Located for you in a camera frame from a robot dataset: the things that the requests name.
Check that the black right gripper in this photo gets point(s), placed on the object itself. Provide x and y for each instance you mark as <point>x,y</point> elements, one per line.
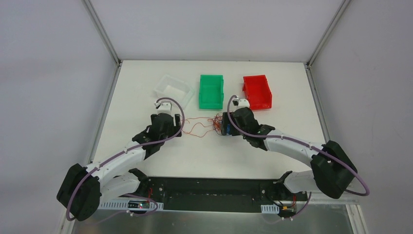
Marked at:
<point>225,126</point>

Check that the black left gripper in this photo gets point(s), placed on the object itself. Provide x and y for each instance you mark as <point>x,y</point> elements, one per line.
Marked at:
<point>176,125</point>

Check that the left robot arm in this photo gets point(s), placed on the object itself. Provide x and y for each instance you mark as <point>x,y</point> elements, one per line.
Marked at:
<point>84,188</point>

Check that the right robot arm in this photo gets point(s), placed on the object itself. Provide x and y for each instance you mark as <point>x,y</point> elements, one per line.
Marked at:
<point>331,170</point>

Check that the red plastic bin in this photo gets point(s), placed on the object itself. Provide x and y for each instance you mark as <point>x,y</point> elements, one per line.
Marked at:
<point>257,92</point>

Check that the green plastic bin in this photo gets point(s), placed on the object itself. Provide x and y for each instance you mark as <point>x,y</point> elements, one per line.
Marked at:
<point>211,92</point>

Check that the clear plastic bin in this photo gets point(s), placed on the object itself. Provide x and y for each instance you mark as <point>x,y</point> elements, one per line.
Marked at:
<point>174,88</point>

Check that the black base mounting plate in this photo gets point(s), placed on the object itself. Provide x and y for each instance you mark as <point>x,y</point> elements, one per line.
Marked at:
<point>216,194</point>

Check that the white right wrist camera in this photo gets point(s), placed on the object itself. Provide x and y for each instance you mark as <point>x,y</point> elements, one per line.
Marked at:
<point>240,103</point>

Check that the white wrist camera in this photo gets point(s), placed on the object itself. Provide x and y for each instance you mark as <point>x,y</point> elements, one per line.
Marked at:
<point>163,107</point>
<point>240,103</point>

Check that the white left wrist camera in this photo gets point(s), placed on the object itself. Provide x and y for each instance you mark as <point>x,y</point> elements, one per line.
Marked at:
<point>163,107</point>

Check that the left white cable duct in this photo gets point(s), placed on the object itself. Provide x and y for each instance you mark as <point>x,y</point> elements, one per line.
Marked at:
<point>131,204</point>

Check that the white cable duct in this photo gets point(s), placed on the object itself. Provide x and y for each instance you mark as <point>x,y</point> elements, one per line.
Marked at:
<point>270,209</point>
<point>131,204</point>

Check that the right white cable duct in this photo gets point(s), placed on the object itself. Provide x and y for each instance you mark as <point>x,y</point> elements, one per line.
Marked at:
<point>270,209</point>

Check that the left aluminium frame post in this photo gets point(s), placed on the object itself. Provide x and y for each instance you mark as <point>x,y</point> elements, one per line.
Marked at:
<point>101,30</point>

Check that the aluminium frame post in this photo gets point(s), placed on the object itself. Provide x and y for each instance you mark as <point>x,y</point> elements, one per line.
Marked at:
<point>329,30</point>
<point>101,30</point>

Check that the right aluminium frame post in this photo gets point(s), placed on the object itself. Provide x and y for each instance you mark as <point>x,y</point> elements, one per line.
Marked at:
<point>329,30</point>

